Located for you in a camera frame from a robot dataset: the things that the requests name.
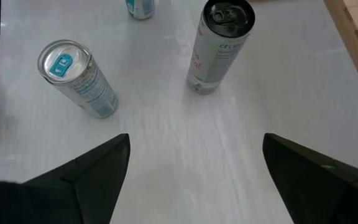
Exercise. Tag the blue silver Red Bull can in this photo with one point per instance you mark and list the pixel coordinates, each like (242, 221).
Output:
(140, 9)
(82, 84)

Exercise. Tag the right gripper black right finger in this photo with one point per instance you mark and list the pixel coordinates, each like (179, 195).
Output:
(322, 186)

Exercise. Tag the white Celsius can black lid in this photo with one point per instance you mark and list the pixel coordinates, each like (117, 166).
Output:
(216, 56)

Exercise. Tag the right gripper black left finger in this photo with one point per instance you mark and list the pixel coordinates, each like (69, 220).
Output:
(89, 186)

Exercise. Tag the light wooden slatted shelf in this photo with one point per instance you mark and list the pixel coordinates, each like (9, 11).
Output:
(353, 40)

